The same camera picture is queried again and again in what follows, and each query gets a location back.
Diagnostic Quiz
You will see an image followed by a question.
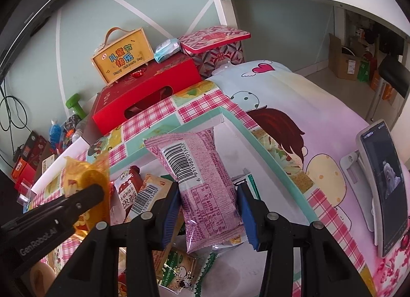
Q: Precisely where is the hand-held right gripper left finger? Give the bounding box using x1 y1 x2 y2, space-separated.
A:
53 182 181 297

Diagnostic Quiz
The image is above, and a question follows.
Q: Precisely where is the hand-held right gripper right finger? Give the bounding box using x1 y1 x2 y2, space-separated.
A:
236 183 374 297

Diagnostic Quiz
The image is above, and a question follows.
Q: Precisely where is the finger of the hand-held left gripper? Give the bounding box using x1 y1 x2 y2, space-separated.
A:
30 184 105 222

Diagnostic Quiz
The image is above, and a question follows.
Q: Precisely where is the yellow bread packet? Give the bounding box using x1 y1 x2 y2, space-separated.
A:
61 156 111 240

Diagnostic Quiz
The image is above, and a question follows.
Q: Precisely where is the orange barcode snack packet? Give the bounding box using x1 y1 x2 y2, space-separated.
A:
125 173 175 224

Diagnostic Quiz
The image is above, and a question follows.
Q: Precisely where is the dark red biscuit packet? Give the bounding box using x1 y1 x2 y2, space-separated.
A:
110 165 143 224

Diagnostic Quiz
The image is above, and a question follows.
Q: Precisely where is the pink snack packet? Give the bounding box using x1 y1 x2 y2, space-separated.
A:
144 127 245 254

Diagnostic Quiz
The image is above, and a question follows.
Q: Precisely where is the green white cow packet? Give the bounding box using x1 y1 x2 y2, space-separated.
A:
152 246 197 296

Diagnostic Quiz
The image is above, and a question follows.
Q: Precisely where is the white snack packet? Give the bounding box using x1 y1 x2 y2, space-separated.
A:
192 234 249 256

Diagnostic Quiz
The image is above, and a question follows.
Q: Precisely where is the clear plastic box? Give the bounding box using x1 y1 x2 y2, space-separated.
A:
16 182 34 204

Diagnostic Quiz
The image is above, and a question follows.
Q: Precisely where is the white board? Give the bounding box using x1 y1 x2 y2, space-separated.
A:
30 134 97 195

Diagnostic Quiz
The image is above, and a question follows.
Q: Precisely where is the orange packaging box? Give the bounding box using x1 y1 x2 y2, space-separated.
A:
11 156 37 184

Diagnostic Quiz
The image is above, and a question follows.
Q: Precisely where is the colourful toy pack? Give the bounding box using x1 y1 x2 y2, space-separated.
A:
61 114 82 147

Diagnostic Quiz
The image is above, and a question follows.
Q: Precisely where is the blue bottle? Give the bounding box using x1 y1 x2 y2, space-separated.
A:
49 119 62 144

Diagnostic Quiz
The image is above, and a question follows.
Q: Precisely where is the dark printed box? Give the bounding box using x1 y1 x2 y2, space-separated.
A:
19 130 48 165

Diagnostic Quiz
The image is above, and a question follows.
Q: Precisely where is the green dumbbell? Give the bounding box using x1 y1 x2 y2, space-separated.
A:
66 94 87 120

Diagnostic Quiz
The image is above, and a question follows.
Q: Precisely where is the red gift box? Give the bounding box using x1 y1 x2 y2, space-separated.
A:
92 58 203 136

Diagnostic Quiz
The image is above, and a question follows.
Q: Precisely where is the white phone stand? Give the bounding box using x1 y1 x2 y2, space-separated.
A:
340 151 375 232

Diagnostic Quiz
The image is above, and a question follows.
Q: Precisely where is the cartoon printed bedsheet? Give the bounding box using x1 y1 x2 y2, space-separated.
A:
205 60 410 297

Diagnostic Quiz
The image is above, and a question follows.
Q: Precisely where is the smartphone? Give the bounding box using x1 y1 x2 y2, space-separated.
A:
355 119 410 257

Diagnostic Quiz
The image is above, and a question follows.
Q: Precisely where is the yellow carry box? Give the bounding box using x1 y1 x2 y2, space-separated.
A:
90 27 154 85

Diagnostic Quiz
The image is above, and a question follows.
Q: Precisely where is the light blue wipes pack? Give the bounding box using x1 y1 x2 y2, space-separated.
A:
154 38 181 63

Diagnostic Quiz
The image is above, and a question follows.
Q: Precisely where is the pink patterned box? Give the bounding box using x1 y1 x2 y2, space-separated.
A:
178 26 252 80

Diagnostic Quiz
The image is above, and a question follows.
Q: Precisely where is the brown cardboard box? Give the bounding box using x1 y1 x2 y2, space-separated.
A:
328 33 361 81

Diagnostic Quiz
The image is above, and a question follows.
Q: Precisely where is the green bag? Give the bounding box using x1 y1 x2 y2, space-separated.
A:
357 60 370 82

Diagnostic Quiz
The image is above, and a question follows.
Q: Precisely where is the black chair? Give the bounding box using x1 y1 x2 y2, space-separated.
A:
367 55 410 123

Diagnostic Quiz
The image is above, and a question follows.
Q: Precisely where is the black cable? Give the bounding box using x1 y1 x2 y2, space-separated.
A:
0 82 31 131

